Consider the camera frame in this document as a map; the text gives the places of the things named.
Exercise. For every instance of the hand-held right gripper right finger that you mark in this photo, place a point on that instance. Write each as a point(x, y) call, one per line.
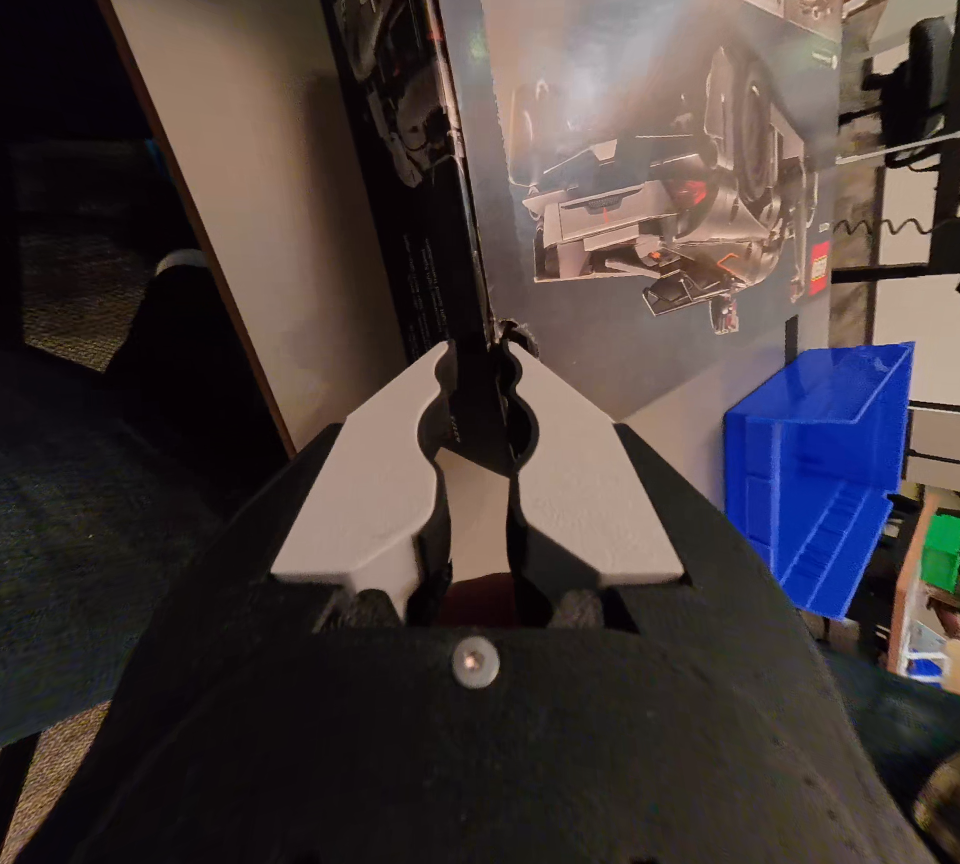
point(592, 504)

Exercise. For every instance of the wooden shelf unit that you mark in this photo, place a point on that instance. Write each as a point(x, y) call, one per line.
point(911, 594)

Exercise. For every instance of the dark lego set box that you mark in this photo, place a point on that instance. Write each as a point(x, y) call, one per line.
point(600, 91)

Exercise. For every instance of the green plastic bin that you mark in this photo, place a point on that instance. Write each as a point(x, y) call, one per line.
point(941, 556)

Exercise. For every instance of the black office chair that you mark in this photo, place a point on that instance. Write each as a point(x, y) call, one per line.
point(926, 76)

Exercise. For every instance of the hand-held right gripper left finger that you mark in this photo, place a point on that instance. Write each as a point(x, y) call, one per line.
point(360, 496)

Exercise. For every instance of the blue plastic storage bin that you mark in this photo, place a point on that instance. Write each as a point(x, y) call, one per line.
point(810, 474)

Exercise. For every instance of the black shoe with white sole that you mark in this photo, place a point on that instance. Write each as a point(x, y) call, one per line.
point(176, 262)

